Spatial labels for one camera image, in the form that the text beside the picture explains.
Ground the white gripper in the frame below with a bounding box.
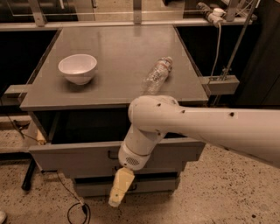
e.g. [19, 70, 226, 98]
[108, 142, 150, 207]

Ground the grey top drawer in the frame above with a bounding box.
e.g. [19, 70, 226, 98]
[29, 108, 205, 179]

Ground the grey drawer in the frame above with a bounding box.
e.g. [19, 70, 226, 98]
[29, 108, 205, 179]
[73, 172, 180, 197]
[136, 162, 186, 174]

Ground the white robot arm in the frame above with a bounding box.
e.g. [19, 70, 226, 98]
[108, 95, 280, 207]

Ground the grey bottom drawer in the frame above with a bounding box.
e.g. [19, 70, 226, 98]
[73, 172, 180, 197]

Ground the grey middle drawer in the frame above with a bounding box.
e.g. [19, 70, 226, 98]
[136, 162, 186, 174]

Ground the grey drawer cabinet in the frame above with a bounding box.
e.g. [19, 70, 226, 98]
[18, 24, 209, 198]

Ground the black table leg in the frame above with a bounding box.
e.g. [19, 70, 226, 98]
[21, 159, 36, 191]

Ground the clear plastic water bottle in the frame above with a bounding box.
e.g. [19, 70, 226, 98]
[142, 57, 173, 95]

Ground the white bowl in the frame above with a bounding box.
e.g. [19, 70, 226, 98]
[58, 54, 97, 85]

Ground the white power strip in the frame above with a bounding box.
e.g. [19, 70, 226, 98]
[197, 2, 225, 26]

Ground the metal diagonal rod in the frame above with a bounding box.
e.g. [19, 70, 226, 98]
[220, 0, 259, 81]

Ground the black floor cable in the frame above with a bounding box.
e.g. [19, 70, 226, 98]
[0, 110, 91, 224]

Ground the grey right bracket block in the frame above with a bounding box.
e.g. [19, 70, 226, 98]
[199, 75, 240, 96]

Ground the grey bracket block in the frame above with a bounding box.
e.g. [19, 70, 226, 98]
[199, 75, 240, 96]
[0, 84, 32, 106]

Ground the grey left bracket block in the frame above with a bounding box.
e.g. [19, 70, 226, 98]
[0, 84, 32, 106]

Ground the grey back rail shelf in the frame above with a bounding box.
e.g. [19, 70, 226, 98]
[0, 16, 258, 32]

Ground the white power cable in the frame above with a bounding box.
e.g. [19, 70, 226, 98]
[208, 22, 222, 79]

